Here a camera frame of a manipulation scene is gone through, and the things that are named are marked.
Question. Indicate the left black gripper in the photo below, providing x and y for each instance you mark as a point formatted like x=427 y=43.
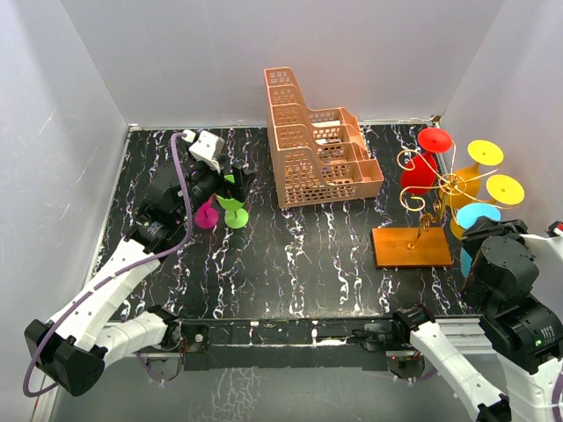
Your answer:
x=237 y=190

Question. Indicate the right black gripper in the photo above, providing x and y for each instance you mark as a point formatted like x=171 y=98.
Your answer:
x=472 y=235

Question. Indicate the blue plastic wine glass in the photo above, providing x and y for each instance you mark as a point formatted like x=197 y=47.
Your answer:
x=466 y=217

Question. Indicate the green plastic wine glass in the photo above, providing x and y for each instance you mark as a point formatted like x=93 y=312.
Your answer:
x=236 y=217

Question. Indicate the magenta plastic wine glass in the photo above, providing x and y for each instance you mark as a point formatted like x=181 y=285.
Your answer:
x=206 y=216

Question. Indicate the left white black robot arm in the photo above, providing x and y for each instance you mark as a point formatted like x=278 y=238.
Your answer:
x=74 y=346

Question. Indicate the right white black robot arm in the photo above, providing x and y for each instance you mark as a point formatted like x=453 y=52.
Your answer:
x=525 y=333

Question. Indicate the orange yellow wine glass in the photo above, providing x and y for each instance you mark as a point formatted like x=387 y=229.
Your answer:
x=461 y=187

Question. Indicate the yellow plastic wine glass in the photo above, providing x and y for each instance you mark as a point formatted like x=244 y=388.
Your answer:
x=503 y=191

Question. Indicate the red plastic wine glass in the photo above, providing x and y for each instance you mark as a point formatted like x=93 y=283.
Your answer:
x=421 y=170

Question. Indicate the peach plastic file organizer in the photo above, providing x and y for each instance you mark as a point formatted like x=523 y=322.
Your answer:
x=318 y=156

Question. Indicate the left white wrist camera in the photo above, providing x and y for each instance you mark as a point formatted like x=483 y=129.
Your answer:
x=206 y=147

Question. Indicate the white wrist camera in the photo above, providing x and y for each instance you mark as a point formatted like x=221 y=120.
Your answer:
x=206 y=147
x=546 y=249

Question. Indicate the gold wire wooden glass rack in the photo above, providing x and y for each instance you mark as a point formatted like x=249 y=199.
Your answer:
x=426 y=245

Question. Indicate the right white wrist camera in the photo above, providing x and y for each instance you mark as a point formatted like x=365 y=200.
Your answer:
x=546 y=249

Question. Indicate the black front mounting rail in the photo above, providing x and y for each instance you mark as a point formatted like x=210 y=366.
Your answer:
x=278 y=343

